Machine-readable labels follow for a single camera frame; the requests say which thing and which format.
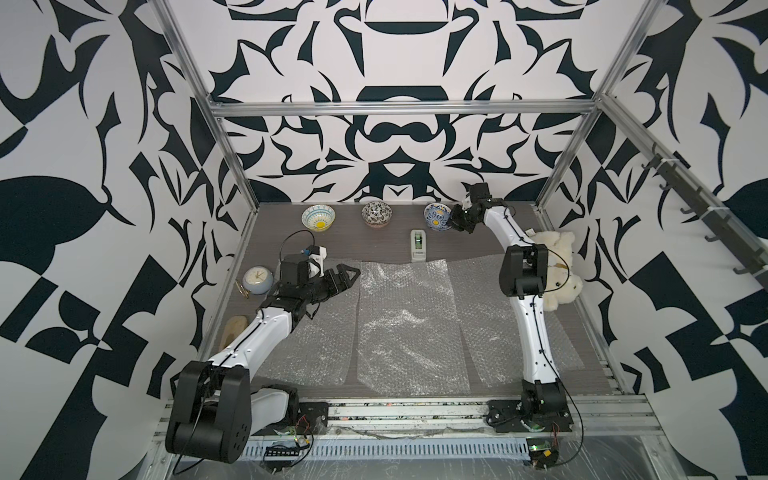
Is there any blue yellow floral bowl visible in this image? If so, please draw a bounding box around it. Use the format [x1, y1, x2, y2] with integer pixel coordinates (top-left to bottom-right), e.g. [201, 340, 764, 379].
[424, 202, 451, 231]

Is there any bubble wrap sheet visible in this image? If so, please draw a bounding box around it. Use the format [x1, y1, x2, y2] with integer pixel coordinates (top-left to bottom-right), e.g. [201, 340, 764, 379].
[256, 279, 361, 387]
[446, 253, 586, 388]
[357, 260, 470, 397]

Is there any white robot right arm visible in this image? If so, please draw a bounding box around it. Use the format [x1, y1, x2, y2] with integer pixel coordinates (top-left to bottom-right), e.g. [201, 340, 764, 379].
[449, 183, 568, 418]

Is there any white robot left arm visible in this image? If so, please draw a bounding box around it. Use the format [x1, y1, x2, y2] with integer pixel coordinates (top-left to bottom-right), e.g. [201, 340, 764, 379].
[165, 247, 361, 463]

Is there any yellow centre patterned bowl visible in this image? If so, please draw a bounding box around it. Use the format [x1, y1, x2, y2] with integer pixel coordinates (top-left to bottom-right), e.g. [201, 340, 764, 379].
[301, 204, 336, 232]

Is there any black white patterned bowl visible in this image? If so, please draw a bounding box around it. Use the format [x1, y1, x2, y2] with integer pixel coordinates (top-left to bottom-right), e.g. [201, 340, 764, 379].
[361, 200, 393, 228]

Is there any white teddy bear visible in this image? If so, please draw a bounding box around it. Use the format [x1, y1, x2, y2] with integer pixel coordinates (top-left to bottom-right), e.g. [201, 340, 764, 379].
[531, 231, 583, 312]

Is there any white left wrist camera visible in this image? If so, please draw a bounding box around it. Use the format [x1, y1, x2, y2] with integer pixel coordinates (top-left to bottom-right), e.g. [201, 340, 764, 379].
[305, 245, 327, 278]

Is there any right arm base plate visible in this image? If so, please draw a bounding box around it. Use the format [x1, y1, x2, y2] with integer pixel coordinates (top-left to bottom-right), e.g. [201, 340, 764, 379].
[484, 397, 574, 433]

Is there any black wall hook rail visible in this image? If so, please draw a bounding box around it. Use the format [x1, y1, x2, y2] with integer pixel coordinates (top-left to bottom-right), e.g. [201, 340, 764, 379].
[643, 142, 767, 290]

